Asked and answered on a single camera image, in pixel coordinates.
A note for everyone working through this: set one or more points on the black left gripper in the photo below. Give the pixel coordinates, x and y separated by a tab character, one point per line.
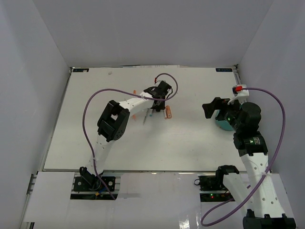
162	106

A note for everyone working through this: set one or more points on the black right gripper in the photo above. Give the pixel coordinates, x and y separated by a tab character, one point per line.
220	104

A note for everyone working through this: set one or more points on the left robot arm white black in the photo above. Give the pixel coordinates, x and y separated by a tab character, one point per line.
113	122

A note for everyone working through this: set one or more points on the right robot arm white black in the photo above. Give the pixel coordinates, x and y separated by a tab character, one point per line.
259	202

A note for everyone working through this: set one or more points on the grey pen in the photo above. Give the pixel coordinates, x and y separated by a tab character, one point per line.
145	117

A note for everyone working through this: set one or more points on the teal round organizer container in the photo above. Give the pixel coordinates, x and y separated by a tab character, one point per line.
224	125

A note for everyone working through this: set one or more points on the right blue corner label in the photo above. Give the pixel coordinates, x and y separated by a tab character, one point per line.
224	70

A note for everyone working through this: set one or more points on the blue corner label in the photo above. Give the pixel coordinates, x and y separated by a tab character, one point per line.
80	70
224	70

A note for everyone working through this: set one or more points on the left blue corner label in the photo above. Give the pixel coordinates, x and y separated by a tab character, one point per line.
80	70

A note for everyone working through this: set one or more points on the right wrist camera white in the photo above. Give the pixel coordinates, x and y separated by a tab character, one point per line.
240	94

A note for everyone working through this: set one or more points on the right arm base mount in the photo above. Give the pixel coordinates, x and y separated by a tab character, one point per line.
210	190

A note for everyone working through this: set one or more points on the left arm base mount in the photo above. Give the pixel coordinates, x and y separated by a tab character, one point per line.
87	186

